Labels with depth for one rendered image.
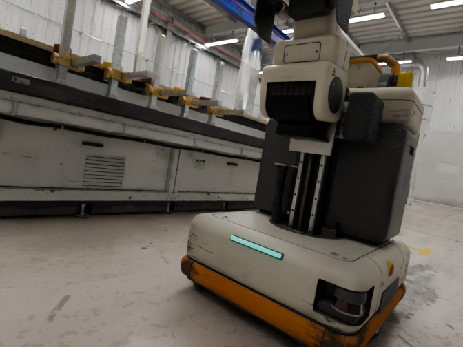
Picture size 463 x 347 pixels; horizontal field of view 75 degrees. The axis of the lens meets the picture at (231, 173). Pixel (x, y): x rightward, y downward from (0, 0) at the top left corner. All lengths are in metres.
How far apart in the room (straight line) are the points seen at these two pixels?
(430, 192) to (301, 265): 10.95
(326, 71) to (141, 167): 1.54
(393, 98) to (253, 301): 0.77
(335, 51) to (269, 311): 0.75
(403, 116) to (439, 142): 10.72
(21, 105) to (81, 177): 0.56
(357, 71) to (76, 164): 1.53
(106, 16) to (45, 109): 8.50
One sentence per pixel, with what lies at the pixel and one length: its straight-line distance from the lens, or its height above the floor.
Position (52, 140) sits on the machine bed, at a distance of 1.91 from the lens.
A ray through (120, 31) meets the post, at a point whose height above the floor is 1.05.
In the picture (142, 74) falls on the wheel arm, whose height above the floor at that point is 0.82.
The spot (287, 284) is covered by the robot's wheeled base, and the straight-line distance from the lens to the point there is 0.88.
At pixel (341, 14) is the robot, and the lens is 0.93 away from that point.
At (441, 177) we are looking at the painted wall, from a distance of 11.71.
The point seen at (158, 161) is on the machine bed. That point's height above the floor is 0.38.
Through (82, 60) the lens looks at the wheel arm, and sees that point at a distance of 1.56.
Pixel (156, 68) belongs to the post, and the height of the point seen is 0.93.
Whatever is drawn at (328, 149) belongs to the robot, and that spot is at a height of 0.58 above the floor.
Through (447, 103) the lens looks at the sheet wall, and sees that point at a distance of 12.06.
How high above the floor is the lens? 0.50
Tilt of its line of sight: 3 degrees down
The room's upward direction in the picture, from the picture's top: 9 degrees clockwise
